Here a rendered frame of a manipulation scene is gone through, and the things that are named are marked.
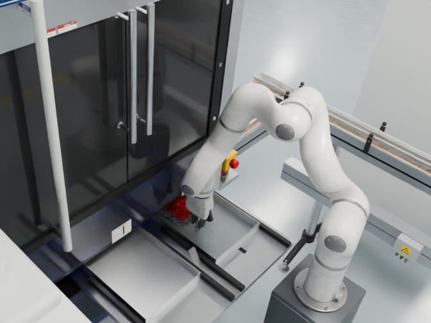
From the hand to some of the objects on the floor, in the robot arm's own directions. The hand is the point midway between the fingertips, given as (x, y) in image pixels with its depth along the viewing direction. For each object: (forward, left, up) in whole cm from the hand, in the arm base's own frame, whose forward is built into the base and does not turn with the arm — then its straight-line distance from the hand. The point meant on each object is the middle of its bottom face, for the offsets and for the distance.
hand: (198, 220), depth 196 cm
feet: (-5, -101, -94) cm, 138 cm away
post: (+14, -22, -94) cm, 98 cm away
